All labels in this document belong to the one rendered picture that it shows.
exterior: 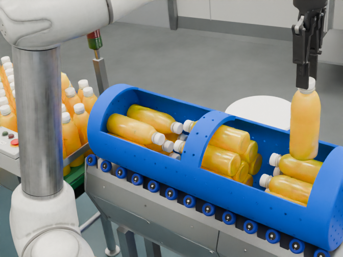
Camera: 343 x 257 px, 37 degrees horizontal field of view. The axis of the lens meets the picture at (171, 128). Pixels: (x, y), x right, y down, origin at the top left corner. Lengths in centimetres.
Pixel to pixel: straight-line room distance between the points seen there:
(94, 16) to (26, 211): 55
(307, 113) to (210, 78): 322
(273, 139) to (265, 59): 313
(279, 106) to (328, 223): 74
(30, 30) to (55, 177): 45
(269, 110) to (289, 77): 248
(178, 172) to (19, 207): 52
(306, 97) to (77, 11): 63
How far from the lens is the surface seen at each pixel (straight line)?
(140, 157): 166
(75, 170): 202
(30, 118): 116
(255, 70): 458
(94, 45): 233
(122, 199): 189
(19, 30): 91
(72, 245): 116
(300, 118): 131
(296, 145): 135
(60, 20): 90
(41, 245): 118
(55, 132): 119
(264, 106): 201
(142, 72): 470
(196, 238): 173
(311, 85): 128
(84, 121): 199
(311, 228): 141
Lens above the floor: 207
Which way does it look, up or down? 33 degrees down
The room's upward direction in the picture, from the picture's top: 7 degrees counter-clockwise
